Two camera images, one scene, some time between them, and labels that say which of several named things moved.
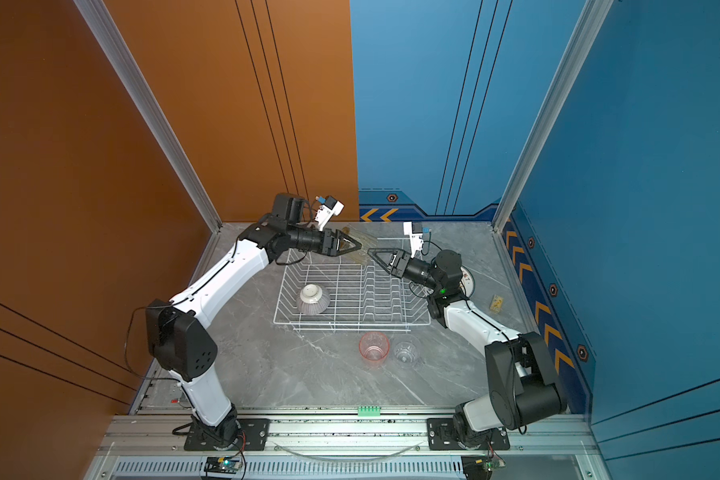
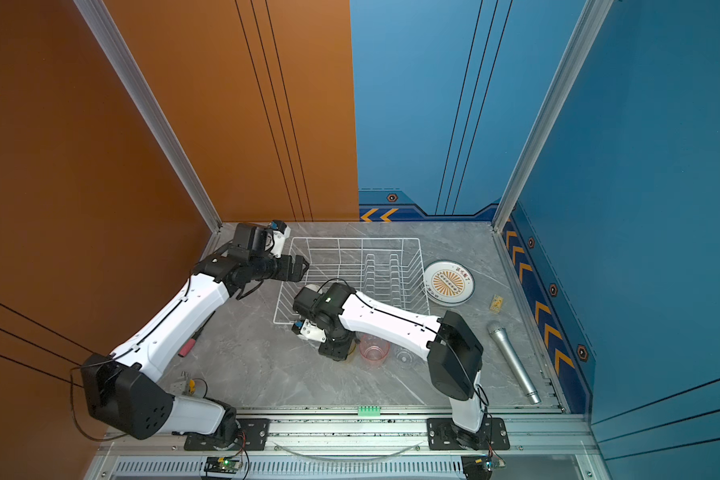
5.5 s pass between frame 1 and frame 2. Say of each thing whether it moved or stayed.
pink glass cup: stayed
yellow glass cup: moved
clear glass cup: stayed
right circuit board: stayed
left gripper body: moved
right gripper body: moved
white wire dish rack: stayed
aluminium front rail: stayed
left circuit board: stayed
